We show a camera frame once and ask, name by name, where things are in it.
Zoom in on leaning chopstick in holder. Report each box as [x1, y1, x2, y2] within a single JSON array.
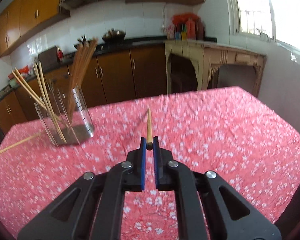
[[34, 61, 66, 142], [12, 68, 61, 122]]

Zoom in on red items on counter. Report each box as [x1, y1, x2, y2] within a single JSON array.
[[7, 65, 30, 80]]

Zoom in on window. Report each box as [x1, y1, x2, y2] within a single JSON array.
[[227, 0, 300, 53]]

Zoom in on brown kitchen cabinets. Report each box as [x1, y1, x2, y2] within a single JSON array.
[[0, 41, 167, 144], [0, 0, 205, 59]]

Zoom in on pink floral tablecloth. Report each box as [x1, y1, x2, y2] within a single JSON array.
[[0, 87, 300, 236]]

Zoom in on red packages on side table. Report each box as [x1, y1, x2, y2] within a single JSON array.
[[166, 12, 205, 41]]

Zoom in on red bottle on counter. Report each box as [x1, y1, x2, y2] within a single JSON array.
[[57, 47, 64, 62]]

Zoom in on cream wooden side table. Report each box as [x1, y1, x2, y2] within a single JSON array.
[[164, 40, 266, 98]]

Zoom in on steel wire utensil holder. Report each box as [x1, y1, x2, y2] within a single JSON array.
[[35, 87, 94, 146]]

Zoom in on black wok with lid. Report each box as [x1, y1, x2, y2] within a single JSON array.
[[102, 28, 126, 43]]

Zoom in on brown lower kitchen cabinets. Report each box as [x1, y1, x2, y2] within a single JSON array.
[[0, 41, 167, 144]]

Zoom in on dark cutting board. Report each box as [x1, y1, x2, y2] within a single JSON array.
[[38, 46, 59, 70]]

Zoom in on tall chopstick in holder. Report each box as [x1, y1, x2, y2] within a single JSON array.
[[67, 42, 89, 121]]

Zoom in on black wok left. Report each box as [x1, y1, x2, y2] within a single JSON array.
[[74, 35, 98, 50]]

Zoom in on brown upper kitchen cabinets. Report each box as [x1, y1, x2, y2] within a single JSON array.
[[0, 0, 205, 59]]

